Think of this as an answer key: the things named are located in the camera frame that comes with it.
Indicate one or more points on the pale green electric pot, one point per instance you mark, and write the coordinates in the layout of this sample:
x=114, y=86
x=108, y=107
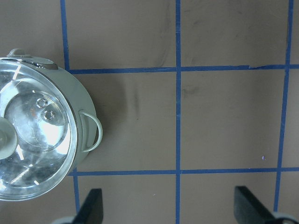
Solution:
x=88, y=126

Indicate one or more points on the glass pot lid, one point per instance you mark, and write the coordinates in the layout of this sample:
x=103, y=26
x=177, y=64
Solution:
x=44, y=126

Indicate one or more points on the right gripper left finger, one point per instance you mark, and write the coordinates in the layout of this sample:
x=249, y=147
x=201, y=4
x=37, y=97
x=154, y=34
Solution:
x=91, y=211

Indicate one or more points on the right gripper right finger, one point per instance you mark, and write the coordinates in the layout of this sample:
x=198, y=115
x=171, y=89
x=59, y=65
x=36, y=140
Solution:
x=248, y=209

